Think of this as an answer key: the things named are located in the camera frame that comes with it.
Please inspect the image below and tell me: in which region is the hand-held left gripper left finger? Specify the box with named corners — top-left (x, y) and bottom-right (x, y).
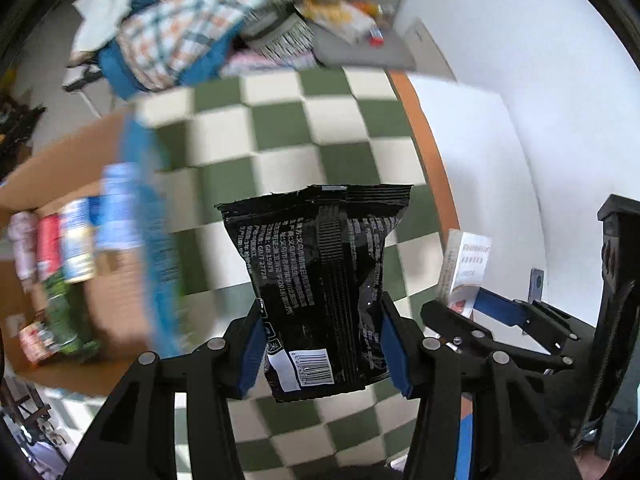
top-left (65, 305), bottom-right (266, 480)

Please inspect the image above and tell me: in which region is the striped black white bag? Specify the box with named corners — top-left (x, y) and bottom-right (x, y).
top-left (245, 10), bottom-right (318, 58)

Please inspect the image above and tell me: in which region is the small white box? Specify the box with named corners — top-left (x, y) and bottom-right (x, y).
top-left (435, 229), bottom-right (493, 318)

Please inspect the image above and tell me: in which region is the pink cloth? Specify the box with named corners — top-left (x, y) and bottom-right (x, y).
top-left (225, 50), bottom-right (321, 77)

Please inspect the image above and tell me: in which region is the cardboard box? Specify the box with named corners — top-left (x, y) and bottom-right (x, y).
top-left (0, 105), bottom-right (186, 396)

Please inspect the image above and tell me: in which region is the red snack packet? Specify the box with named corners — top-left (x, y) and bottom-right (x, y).
top-left (37, 215), bottom-right (63, 281)

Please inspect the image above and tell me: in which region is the white cloth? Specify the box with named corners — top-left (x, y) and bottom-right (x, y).
top-left (72, 0), bottom-right (166, 66)

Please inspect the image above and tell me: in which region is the green white checkered mat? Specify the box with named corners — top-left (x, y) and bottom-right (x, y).
top-left (65, 67), bottom-right (461, 480)

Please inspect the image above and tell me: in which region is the green black snack packet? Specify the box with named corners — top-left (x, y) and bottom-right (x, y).
top-left (42, 270), bottom-right (101, 361)

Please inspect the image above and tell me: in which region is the white chair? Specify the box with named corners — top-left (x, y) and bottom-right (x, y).
top-left (62, 62), bottom-right (108, 93)

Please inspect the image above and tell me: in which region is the blue chair seat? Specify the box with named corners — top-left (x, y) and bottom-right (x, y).
top-left (457, 412), bottom-right (475, 480)

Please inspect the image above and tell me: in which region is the white blue carton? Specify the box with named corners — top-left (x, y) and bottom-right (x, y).
top-left (59, 199), bottom-right (97, 283)

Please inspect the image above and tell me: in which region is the yellow snack bag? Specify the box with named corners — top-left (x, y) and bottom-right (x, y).
top-left (357, 1), bottom-right (396, 18)

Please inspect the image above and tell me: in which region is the blue tissue packet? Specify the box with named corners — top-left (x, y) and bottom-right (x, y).
top-left (95, 164), bottom-right (133, 251)

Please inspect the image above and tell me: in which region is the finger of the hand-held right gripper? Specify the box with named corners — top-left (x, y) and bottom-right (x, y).
top-left (420, 301), bottom-right (551, 375)
top-left (472, 290), bottom-right (596, 361)

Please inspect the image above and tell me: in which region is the grey padded chair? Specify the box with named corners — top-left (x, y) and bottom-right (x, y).
top-left (312, 0), bottom-right (416, 68)

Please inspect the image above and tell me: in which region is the plaid blanket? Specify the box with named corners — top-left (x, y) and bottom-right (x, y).
top-left (97, 0), bottom-right (313, 98)

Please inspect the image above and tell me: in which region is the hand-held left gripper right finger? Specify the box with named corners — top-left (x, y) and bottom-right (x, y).
top-left (380, 292), bottom-right (581, 480)

